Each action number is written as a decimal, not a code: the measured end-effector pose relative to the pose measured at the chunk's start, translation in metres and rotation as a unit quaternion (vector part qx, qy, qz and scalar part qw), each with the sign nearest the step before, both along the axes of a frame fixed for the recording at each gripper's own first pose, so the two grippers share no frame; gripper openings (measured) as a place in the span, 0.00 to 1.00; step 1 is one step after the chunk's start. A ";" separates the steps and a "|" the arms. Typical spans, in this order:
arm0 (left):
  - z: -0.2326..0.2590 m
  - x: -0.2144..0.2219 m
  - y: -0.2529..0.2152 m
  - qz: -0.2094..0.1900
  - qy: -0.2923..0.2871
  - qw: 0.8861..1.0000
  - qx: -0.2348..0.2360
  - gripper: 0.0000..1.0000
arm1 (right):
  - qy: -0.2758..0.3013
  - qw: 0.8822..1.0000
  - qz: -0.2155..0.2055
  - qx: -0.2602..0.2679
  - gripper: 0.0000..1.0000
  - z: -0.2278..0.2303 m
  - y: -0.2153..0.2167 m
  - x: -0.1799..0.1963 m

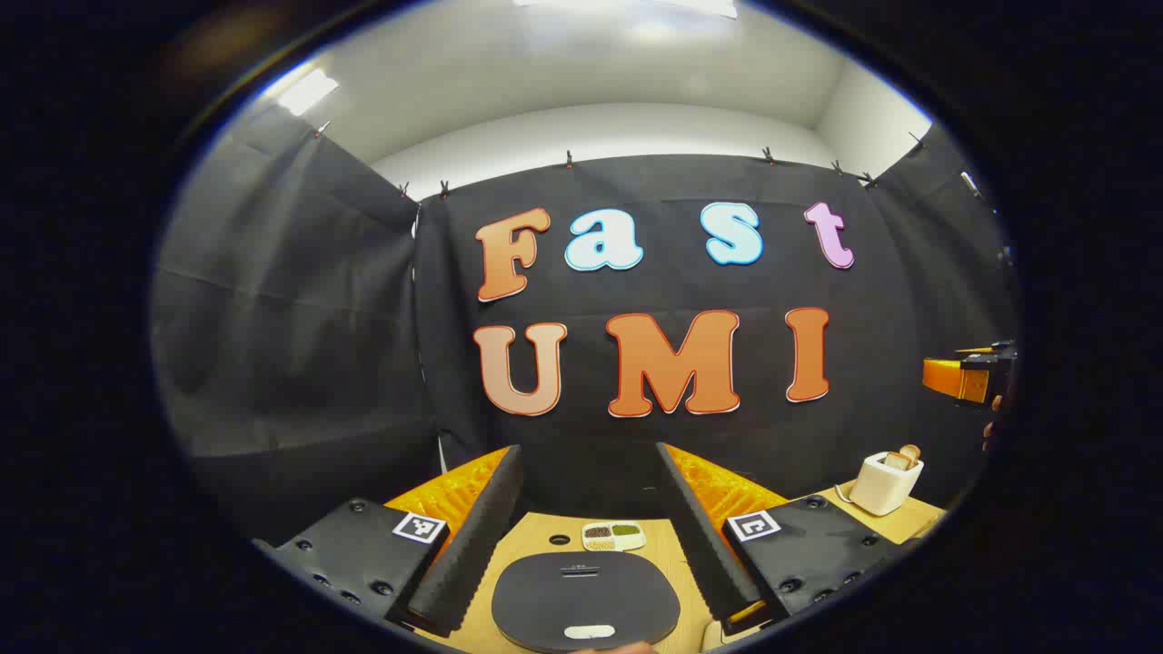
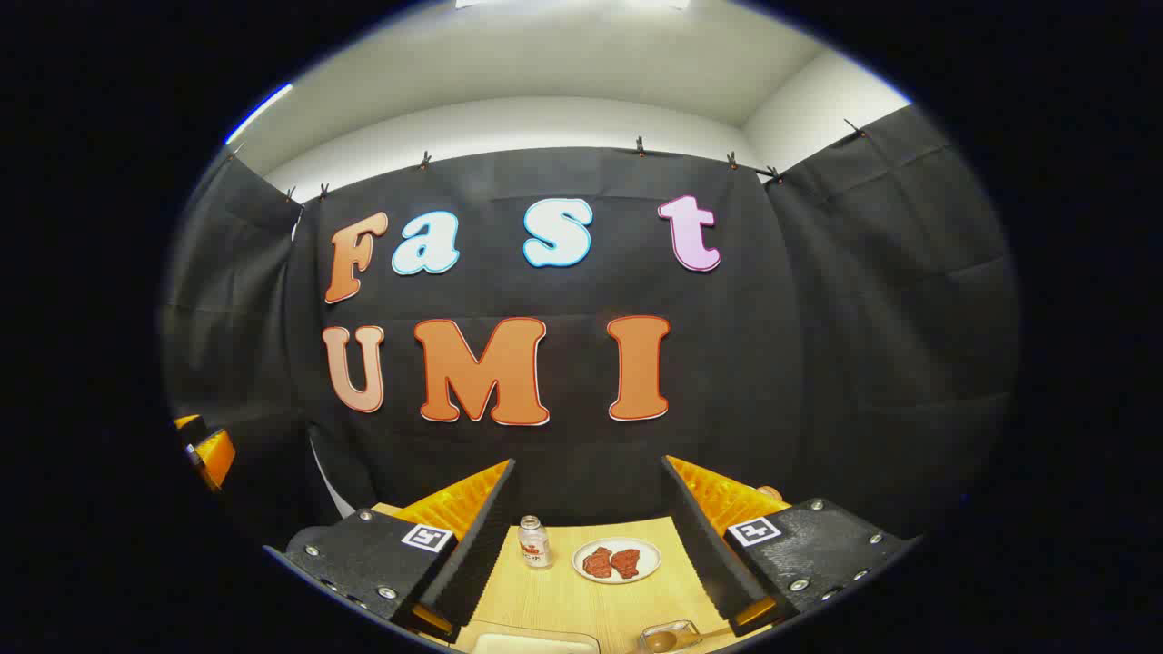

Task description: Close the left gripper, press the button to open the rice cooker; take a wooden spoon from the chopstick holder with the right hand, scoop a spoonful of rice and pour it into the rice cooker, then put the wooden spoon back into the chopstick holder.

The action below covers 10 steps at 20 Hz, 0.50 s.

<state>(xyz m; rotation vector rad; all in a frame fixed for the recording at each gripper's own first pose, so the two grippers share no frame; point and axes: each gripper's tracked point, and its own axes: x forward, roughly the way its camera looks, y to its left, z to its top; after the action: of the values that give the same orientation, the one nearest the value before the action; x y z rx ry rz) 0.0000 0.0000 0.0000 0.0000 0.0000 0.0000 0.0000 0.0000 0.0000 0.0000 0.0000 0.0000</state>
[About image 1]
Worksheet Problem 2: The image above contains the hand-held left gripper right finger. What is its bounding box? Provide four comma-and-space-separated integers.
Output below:
656, 442, 910, 637

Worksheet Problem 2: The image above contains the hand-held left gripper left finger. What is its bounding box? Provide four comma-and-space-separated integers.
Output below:
253, 445, 526, 639

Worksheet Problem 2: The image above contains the dark grey rice cooker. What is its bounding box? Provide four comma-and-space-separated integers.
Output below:
491, 551, 682, 653

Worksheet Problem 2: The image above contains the white divided bean dish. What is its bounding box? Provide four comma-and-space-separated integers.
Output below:
581, 521, 648, 553

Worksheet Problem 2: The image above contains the white toaster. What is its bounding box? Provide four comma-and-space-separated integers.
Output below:
850, 451, 925, 517

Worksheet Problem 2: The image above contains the rectangular ceiling light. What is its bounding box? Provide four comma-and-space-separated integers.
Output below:
275, 71, 339, 117

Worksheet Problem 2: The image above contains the long ceiling light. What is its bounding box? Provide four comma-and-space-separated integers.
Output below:
513, 0, 739, 19

